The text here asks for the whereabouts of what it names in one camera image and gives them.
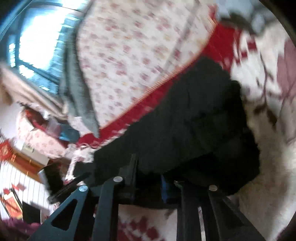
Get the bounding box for teal fleece garment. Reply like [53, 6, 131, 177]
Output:
[59, 29, 99, 138]

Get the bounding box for floral quilt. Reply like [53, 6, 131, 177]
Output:
[76, 1, 217, 128]

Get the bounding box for window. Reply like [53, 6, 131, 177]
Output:
[1, 1, 89, 95]

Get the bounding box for left forearm magenta sleeve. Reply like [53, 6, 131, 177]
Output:
[0, 218, 41, 241]

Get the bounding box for black pants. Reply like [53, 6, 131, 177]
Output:
[73, 57, 260, 206]

